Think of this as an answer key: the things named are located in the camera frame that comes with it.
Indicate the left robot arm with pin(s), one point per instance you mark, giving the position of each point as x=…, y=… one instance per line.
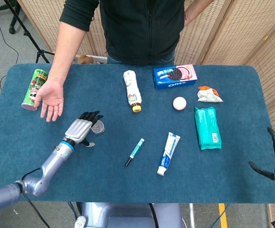
x=37, y=174

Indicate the person's bare forearm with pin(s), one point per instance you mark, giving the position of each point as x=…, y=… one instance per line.
x=64, y=51

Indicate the person's black jacket torso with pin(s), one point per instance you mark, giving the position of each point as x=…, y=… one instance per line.
x=139, y=28

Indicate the teal black marker pen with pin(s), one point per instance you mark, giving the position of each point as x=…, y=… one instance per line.
x=135, y=152

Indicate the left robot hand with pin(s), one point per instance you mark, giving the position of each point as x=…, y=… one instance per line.
x=78, y=130

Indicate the white round ball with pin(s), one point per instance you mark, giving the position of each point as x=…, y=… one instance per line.
x=179, y=103

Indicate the brown plush toy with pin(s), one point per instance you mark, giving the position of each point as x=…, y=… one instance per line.
x=85, y=59

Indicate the robot torso base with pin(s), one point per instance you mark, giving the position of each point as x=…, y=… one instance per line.
x=127, y=215

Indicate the person's open hand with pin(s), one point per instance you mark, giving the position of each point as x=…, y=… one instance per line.
x=50, y=98

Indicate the white orange snack packet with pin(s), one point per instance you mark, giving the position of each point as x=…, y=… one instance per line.
x=208, y=94

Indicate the black tripod stand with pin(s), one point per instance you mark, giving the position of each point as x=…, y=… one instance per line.
x=29, y=35

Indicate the white plastic basket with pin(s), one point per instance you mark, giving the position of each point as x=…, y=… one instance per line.
x=99, y=59

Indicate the wicker folding screen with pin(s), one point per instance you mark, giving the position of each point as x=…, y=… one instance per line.
x=234, y=35

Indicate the white blue toothpaste tube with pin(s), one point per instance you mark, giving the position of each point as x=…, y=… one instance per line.
x=168, y=154

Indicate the blue Oreo cookie box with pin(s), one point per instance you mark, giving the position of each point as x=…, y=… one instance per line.
x=174, y=76

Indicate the small clear round lid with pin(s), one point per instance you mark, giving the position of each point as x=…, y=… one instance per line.
x=98, y=127

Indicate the blue table mat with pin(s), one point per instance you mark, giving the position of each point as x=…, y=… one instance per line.
x=132, y=142

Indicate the white drink bottle yellow cap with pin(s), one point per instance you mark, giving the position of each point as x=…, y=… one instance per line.
x=132, y=90

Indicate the teal tissue pack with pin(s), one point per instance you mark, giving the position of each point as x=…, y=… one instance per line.
x=207, y=128

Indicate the black office chair base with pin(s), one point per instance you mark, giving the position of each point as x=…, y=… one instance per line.
x=5, y=14

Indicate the green Pringles can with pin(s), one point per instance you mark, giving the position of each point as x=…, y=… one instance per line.
x=34, y=90

